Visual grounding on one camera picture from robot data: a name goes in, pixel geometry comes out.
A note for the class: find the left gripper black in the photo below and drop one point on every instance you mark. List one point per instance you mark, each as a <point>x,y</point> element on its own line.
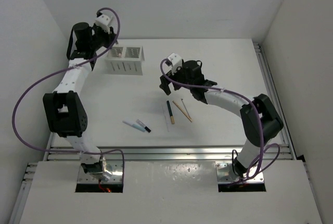
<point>110,37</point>

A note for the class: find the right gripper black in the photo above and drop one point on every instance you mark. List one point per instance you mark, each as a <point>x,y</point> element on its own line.
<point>164,85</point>

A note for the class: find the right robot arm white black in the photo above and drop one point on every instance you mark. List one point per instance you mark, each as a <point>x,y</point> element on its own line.
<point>260,120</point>

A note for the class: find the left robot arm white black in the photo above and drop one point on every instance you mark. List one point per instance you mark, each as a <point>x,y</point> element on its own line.
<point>64,110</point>

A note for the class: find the gold slim makeup pen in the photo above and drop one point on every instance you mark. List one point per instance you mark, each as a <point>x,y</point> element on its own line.
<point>182,111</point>

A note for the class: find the dark green gold makeup pen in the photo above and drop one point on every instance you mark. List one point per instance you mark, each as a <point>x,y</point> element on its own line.
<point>170,113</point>

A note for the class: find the silver black-capped makeup pen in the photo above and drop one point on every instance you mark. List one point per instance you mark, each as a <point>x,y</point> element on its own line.
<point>143,125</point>

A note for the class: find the white light-blue makeup pen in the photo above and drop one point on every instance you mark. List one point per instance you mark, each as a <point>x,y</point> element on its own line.
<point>134,125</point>

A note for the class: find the white two-slot organizer box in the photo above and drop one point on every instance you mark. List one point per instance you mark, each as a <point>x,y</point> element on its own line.
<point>129,64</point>

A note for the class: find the thin white eyeliner pencil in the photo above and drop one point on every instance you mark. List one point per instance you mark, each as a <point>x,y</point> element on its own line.
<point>165,118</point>

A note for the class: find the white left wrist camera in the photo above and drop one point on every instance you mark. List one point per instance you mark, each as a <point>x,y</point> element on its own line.
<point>103,21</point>

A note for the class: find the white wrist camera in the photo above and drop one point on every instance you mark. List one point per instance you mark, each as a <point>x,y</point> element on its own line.
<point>103,21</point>
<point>174,61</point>

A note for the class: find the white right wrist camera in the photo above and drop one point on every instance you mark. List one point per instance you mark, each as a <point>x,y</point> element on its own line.
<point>174,61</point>

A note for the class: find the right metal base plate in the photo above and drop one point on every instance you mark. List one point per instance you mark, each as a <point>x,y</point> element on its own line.
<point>225,174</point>

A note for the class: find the metal base plate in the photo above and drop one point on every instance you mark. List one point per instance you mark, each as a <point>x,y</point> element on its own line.
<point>225,174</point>
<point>114,173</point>

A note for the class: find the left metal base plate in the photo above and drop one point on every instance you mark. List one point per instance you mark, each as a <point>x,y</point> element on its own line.
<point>114,173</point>

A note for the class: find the aluminium right side rail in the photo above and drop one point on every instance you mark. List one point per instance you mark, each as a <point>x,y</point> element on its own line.
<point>271,89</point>

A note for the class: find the aluminium rail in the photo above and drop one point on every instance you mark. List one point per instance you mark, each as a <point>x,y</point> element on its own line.
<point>174,153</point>
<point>271,89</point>

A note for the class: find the aluminium front rail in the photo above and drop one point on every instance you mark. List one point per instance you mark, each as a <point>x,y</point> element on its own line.
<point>174,153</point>

